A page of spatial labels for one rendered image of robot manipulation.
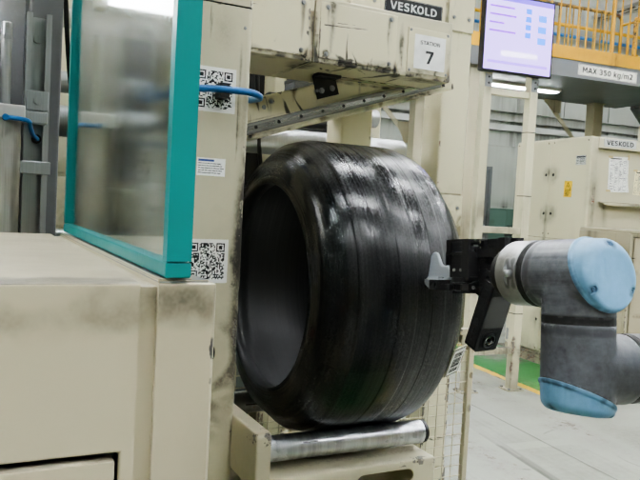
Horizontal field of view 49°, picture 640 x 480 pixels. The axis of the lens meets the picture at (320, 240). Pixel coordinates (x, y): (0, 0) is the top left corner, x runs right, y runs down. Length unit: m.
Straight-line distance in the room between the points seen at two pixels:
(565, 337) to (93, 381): 0.59
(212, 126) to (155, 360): 0.75
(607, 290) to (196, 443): 0.55
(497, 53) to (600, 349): 4.52
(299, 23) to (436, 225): 0.60
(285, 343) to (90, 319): 1.15
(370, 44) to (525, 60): 3.85
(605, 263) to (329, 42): 0.92
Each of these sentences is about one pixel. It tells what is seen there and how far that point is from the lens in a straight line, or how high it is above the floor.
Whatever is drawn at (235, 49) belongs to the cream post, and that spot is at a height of 1.58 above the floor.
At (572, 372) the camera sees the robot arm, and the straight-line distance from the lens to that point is 0.92.
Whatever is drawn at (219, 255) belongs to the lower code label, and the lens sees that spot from 1.23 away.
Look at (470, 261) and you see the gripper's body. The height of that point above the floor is 1.26.
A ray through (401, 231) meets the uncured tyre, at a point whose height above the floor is 1.29.
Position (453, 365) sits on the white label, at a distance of 1.31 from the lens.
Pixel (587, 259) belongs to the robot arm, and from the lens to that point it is 0.90.
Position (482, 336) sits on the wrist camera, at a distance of 1.07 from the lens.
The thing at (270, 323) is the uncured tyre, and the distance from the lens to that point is 1.64.
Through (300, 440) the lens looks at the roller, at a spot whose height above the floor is 0.91.
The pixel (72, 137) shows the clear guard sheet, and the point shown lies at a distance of 1.04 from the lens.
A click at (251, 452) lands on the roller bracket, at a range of 1.23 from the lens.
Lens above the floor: 1.33
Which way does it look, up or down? 3 degrees down
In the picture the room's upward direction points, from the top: 3 degrees clockwise
